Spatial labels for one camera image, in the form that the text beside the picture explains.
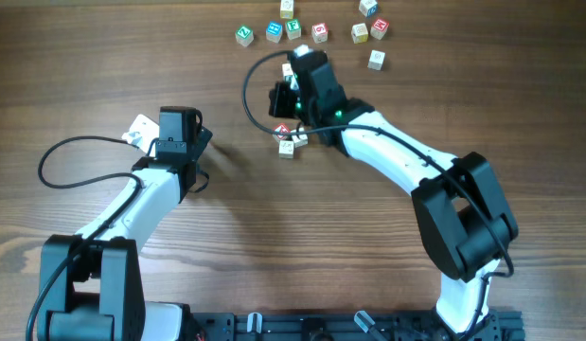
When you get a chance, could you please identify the yellow edged top block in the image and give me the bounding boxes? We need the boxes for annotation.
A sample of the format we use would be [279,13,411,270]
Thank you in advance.
[279,0,294,19]

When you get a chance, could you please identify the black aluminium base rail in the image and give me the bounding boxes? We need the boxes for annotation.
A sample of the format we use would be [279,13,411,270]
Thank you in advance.
[187,310,525,341]

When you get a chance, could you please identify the black camera cable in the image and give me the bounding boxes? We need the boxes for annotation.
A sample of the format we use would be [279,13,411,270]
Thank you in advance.
[25,135,147,341]
[241,49,515,340]

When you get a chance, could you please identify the black right camera cable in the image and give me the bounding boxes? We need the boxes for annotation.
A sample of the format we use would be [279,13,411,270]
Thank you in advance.
[241,49,515,340]

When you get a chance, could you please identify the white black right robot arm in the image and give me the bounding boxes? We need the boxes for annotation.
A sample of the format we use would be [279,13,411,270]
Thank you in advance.
[270,45,519,340]

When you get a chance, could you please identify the plain white wooden block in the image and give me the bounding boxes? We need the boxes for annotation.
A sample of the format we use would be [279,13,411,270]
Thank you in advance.
[292,128,308,149]

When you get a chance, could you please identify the green Z letter block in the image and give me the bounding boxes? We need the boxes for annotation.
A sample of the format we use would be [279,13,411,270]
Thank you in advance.
[235,25,254,47]

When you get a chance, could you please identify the blue letter block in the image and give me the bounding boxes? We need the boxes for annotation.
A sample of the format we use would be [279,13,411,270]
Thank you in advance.
[266,21,283,44]

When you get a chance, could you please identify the beige picture block right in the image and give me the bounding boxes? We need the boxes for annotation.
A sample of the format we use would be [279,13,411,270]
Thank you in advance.
[367,50,385,71]

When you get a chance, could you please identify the yellow picture block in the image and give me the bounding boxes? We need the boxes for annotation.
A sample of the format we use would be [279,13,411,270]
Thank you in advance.
[351,23,369,44]

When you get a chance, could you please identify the red M letter block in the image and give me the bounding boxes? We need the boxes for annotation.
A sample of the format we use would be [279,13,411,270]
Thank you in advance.
[370,18,389,40]

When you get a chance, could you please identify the plain beige picture block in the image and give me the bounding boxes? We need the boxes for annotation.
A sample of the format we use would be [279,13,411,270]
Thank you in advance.
[278,140,294,159]

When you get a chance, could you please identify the blue edged top block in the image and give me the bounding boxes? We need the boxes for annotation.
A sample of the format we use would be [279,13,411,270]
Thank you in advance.
[359,0,379,18]

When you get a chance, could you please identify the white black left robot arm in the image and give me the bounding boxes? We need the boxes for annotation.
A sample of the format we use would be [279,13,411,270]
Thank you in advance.
[25,106,212,340]

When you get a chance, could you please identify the black left camera cable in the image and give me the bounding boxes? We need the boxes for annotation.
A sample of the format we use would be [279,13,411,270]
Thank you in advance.
[25,135,147,341]

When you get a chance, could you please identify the green J letter block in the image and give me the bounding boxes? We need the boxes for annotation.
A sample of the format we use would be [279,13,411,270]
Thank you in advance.
[282,63,293,82]

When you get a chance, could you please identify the green F letter block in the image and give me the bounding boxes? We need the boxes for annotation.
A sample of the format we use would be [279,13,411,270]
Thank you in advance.
[285,19,302,40]

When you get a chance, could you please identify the red 9 number block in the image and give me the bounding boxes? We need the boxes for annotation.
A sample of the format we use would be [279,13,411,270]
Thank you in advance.
[311,23,329,44]

